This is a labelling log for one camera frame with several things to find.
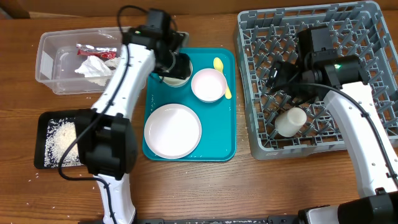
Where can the black waste tray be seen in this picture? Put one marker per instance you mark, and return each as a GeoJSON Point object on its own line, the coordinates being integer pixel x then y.
{"type": "Point", "coordinates": [47, 121]}

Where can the clear plastic bin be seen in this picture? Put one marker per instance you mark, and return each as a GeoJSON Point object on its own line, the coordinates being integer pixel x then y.
{"type": "Point", "coordinates": [58, 58]}

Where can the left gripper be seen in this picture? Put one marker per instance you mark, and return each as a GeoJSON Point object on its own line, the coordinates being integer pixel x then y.
{"type": "Point", "coordinates": [183, 71]}

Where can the yellow plastic spoon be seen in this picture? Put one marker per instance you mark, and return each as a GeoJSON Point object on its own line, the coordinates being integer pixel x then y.
{"type": "Point", "coordinates": [218, 65]}

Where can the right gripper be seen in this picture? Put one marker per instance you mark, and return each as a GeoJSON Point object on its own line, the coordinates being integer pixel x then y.
{"type": "Point", "coordinates": [280, 74]}

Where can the teal serving tray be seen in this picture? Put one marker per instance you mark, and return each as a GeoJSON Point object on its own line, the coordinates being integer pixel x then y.
{"type": "Point", "coordinates": [218, 119]}

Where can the white bowl with rice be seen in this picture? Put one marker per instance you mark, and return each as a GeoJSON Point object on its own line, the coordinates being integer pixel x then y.
{"type": "Point", "coordinates": [208, 85]}

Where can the pile of rice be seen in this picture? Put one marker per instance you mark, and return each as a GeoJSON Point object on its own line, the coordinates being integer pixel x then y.
{"type": "Point", "coordinates": [60, 134]}

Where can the white cup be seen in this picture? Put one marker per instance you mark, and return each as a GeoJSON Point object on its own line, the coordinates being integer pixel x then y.
{"type": "Point", "coordinates": [290, 122]}

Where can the small white bowl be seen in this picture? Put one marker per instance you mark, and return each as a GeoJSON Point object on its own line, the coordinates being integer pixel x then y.
{"type": "Point", "coordinates": [175, 82]}

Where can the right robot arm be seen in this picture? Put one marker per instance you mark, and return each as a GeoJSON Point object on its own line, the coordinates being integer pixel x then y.
{"type": "Point", "coordinates": [343, 84]}

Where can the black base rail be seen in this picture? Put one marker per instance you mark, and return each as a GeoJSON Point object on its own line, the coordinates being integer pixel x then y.
{"type": "Point", "coordinates": [278, 219]}

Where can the large white plate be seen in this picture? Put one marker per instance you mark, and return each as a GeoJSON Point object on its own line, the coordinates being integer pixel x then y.
{"type": "Point", "coordinates": [172, 131]}

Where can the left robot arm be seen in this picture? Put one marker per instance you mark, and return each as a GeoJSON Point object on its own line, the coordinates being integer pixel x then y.
{"type": "Point", "coordinates": [104, 135]}

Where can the grey dishwasher rack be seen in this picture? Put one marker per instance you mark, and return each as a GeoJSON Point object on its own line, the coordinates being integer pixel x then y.
{"type": "Point", "coordinates": [269, 35]}

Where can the red snack wrapper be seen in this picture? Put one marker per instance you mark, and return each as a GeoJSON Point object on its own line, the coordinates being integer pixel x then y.
{"type": "Point", "coordinates": [101, 52]}

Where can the white napkin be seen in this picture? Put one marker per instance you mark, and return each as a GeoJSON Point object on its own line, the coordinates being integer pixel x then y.
{"type": "Point", "coordinates": [97, 70]}

